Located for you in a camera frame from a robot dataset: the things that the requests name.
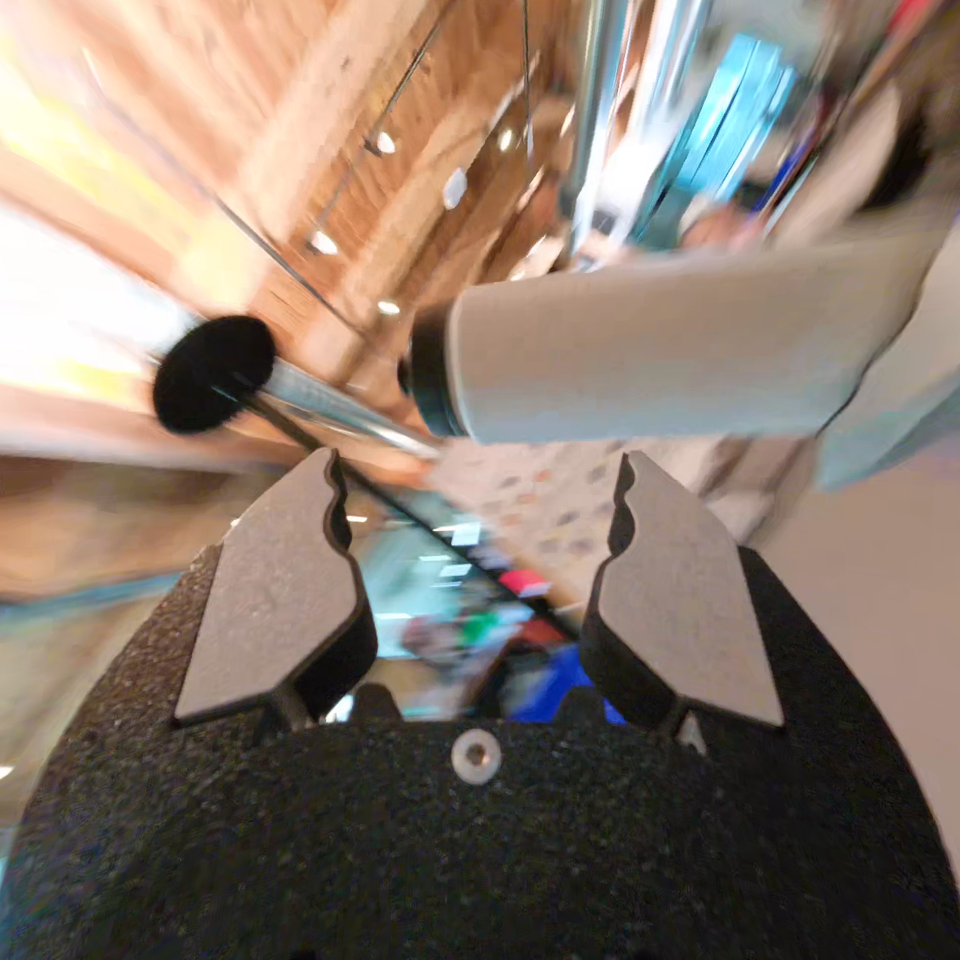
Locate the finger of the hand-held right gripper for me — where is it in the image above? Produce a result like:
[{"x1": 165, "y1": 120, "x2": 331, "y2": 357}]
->
[
  {"x1": 814, "y1": 223, "x2": 960, "y2": 494},
  {"x1": 768, "y1": 82, "x2": 940, "y2": 243}
]

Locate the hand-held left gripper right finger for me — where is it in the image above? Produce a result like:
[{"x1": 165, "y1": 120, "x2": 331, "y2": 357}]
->
[{"x1": 581, "y1": 450, "x2": 786, "y2": 730}]

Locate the blue storage bin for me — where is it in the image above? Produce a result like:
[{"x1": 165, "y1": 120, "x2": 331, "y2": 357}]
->
[{"x1": 504, "y1": 642, "x2": 628, "y2": 726}]

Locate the white bottle black cap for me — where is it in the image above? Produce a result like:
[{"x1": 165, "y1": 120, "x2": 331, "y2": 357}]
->
[{"x1": 396, "y1": 227, "x2": 948, "y2": 447}]

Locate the silver round pipe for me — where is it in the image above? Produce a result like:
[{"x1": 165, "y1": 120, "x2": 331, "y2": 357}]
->
[{"x1": 566, "y1": 0, "x2": 714, "y2": 260}]

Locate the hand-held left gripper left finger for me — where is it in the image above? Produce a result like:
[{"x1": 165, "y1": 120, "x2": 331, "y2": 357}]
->
[{"x1": 174, "y1": 447, "x2": 379, "y2": 727}]

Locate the green object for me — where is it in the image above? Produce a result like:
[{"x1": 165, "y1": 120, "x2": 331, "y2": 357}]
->
[{"x1": 459, "y1": 609, "x2": 520, "y2": 648}]

